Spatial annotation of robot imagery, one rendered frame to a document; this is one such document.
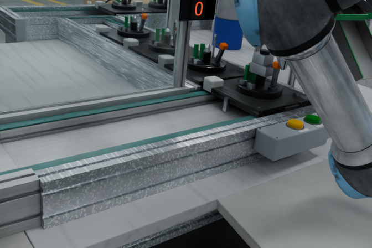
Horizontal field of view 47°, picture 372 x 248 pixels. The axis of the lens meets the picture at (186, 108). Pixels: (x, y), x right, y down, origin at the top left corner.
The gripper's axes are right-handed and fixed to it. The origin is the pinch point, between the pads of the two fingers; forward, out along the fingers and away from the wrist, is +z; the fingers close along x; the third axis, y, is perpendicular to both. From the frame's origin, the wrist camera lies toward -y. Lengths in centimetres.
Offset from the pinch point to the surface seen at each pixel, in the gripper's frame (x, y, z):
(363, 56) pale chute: 45.5, -2.1, 2.2
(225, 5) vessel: 54, -85, -1
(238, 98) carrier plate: -10.6, -4.2, 10.2
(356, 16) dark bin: 28.1, 2.1, -13.0
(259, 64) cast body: -2.2, -6.1, 1.5
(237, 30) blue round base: 59, -79, 11
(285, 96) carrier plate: 4.2, 0.1, 10.2
